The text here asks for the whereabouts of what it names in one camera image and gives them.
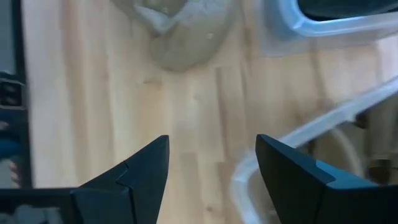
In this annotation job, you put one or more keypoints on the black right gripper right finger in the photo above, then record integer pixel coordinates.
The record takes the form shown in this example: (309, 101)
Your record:
(292, 186)

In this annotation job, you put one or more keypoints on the tan hat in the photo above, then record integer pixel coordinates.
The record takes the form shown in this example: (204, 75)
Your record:
(379, 137)

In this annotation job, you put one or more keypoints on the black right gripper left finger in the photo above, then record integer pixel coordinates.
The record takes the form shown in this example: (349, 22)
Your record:
(146, 186)

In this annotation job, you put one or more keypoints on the beige cap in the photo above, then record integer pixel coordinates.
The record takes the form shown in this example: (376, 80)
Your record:
(186, 40)

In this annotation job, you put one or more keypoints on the black table frame rail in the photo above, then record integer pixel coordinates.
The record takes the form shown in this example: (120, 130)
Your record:
(23, 62)

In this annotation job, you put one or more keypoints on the black switch box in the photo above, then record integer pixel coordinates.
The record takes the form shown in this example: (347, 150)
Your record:
(11, 93)

